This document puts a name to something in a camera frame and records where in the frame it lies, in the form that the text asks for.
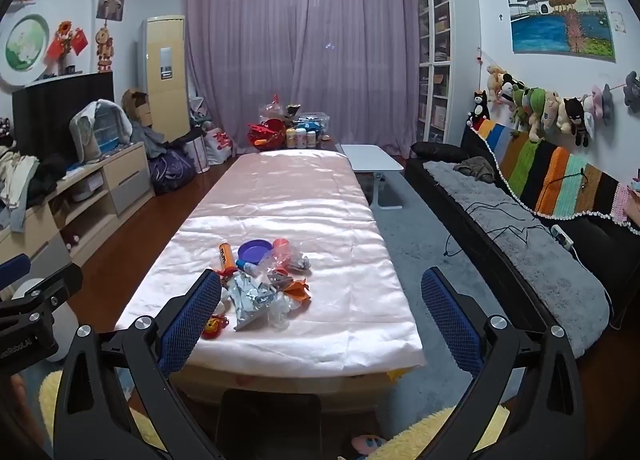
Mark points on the grey fluffy blanket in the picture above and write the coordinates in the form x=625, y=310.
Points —
x=525, y=265

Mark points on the small paper wall note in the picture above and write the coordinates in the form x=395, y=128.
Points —
x=618, y=21

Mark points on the silver foil wrapper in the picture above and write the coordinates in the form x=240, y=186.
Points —
x=250, y=300

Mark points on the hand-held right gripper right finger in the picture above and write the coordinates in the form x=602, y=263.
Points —
x=450, y=315

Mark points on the beige tv cabinet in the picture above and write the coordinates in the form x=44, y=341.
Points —
x=120, y=180

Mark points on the black television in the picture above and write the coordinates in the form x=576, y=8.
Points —
x=45, y=105

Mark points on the white folding table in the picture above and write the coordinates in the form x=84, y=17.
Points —
x=370, y=157

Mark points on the black cushion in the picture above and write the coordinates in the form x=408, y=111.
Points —
x=440, y=151

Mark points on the grey star plush toy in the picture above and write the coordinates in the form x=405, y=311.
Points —
x=632, y=87

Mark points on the clear plastic bag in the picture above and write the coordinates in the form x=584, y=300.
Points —
x=280, y=262

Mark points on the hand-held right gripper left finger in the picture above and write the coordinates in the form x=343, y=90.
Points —
x=192, y=320

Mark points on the small silver wrapper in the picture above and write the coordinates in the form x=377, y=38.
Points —
x=301, y=263

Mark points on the yellow standing air conditioner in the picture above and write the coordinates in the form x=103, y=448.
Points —
x=165, y=80

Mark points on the white woven shopping bag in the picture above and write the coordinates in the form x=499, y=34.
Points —
x=196, y=155

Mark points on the white bag with red print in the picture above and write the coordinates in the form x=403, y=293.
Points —
x=219, y=146

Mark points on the white glass-door bookcase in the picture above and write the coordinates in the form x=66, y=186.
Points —
x=442, y=55

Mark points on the pile of clothes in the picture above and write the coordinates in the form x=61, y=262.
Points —
x=25, y=180

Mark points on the penguin plush toy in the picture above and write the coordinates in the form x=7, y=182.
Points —
x=510, y=90

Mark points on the round green wall decor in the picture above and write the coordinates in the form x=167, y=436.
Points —
x=25, y=47

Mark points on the white power strip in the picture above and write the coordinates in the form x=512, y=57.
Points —
x=562, y=236

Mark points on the clear plastic wrap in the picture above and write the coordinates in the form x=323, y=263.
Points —
x=280, y=310

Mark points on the pink and white plush toy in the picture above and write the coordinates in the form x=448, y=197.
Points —
x=596, y=107

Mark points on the black cat plush toy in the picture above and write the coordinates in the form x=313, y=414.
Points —
x=479, y=110

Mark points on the coral plastic cup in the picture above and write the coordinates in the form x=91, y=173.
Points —
x=281, y=244

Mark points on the black masked plush toy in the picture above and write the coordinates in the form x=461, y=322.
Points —
x=575, y=117

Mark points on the purple curtain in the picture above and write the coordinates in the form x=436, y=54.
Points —
x=310, y=50

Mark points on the beige dog plush toy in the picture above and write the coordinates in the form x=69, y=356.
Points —
x=496, y=82

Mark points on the blue pet cage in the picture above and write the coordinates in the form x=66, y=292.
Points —
x=107, y=127

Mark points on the white trash bin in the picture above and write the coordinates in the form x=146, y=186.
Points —
x=62, y=335

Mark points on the red yellow small toy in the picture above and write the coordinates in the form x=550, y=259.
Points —
x=215, y=326

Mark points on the garden landscape wall painting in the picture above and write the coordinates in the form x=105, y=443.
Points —
x=560, y=7

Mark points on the green frog plush toy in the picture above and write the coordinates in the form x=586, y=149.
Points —
x=537, y=110
x=520, y=107

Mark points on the cardboard box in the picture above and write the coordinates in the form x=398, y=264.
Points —
x=139, y=107

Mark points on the purple plastic plate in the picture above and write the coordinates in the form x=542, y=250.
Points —
x=252, y=250

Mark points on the grey rug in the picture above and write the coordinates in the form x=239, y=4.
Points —
x=435, y=250

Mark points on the dark crumpled cloth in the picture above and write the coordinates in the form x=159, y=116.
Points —
x=475, y=169

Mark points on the purple bag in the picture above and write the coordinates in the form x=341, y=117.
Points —
x=172, y=172

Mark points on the cream bear plush toy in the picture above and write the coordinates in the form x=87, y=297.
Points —
x=552, y=110

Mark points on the striped crochet blanket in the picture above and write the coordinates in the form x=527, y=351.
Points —
x=550, y=170

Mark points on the clear plastic storage box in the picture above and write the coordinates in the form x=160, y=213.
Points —
x=312, y=121

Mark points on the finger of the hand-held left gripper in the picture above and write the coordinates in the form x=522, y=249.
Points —
x=14, y=271
x=55, y=285

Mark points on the pink-lid white bottle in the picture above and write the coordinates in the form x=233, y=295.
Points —
x=300, y=138

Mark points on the yellow-lid white bottle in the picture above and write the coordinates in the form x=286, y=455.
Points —
x=290, y=138

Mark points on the orange paper scrap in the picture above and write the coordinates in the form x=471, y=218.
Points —
x=298, y=288

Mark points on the red flags with sunflower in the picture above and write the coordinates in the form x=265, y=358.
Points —
x=67, y=40

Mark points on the small bottle with blue cap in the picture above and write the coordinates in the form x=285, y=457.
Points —
x=247, y=267

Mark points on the orange candy tube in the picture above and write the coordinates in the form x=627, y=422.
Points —
x=225, y=257

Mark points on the wooden hanging doll ornament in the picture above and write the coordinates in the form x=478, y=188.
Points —
x=105, y=50

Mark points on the red basket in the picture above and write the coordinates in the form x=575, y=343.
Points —
x=267, y=135

